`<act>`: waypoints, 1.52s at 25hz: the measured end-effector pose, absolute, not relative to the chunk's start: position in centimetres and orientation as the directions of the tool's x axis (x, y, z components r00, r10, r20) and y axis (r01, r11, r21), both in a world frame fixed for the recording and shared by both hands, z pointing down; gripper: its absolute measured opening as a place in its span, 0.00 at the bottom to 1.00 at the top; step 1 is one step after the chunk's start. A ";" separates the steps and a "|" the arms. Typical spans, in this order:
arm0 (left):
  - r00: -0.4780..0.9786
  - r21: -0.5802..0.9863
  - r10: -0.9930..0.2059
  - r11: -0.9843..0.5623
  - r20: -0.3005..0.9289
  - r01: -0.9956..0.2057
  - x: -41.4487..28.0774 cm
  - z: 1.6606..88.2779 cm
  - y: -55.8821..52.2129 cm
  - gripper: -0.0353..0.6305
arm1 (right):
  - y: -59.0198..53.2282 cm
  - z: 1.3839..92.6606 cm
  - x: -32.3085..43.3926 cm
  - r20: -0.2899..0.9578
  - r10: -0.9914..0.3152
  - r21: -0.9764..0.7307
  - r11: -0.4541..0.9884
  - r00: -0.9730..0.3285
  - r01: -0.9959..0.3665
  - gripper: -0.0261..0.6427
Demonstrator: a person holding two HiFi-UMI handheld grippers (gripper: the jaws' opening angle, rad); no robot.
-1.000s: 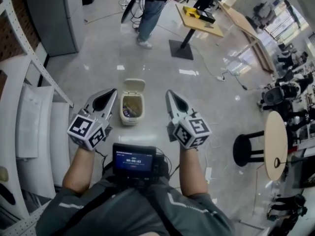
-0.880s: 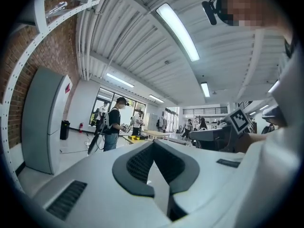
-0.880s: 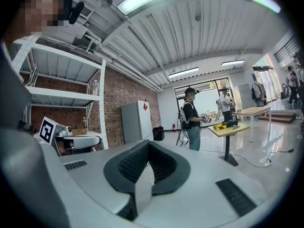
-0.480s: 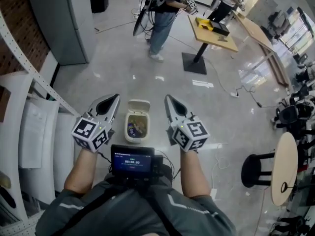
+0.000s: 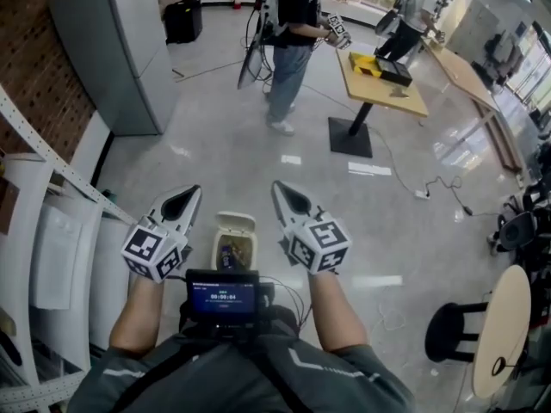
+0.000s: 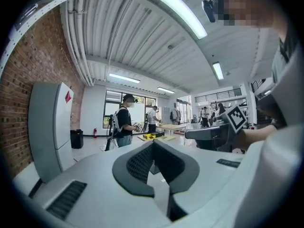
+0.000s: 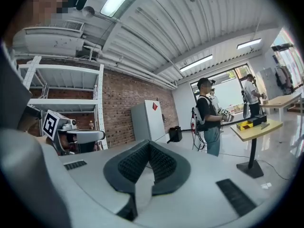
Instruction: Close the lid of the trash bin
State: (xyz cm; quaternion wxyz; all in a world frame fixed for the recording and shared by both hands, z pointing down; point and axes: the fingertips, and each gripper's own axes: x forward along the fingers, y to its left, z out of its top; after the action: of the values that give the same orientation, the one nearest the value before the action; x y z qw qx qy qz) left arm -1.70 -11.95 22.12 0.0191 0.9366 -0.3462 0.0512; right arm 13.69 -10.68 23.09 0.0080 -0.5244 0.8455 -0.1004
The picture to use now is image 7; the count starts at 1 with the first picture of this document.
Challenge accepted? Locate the grey round ceiling fixture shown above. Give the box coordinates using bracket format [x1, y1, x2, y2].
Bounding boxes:
[82, 5, 96, 18]

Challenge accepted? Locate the black bag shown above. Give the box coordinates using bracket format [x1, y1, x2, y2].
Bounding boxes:
[167, 125, 183, 144]

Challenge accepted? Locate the person's grey shirt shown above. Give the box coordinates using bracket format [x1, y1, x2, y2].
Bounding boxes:
[0, 41, 33, 130]

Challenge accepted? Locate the white metal shelf unit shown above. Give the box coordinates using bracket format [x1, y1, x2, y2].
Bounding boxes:
[16, 55, 109, 153]

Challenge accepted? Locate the black and yellow box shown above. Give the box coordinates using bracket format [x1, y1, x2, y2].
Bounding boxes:
[236, 114, 268, 131]

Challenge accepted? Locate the person's left forearm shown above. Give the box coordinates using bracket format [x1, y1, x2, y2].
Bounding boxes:
[18, 113, 46, 140]

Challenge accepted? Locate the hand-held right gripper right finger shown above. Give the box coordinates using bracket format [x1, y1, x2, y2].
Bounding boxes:
[133, 142, 278, 228]

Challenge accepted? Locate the large glass window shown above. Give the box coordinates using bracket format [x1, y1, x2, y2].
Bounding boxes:
[190, 64, 252, 115]

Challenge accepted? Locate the pale metal cabinet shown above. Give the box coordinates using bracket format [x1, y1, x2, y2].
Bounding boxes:
[131, 99, 167, 143]

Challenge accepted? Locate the long ceiling light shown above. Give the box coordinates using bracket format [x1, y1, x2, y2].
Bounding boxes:
[100, 0, 143, 18]
[237, 38, 262, 50]
[180, 54, 213, 72]

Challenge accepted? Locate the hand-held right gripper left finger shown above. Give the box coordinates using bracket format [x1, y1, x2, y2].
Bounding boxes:
[47, 139, 151, 228]

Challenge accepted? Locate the white ceiling air conditioner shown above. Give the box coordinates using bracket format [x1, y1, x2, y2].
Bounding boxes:
[13, 19, 86, 57]

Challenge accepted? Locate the long wooden table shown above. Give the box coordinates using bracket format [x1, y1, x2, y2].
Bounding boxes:
[259, 93, 303, 123]

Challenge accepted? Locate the coat rack with clothes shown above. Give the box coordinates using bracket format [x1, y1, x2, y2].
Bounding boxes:
[275, 65, 293, 95]

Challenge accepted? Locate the wooden table with black pedestal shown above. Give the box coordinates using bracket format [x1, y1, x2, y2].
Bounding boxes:
[230, 119, 284, 179]

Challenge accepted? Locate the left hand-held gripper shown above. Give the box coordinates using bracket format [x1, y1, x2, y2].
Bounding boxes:
[42, 110, 105, 156]

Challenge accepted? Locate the person's head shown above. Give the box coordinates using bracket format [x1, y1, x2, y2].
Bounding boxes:
[3, 0, 72, 45]

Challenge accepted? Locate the white locker cabinet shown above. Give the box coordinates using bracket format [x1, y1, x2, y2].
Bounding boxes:
[257, 67, 278, 101]

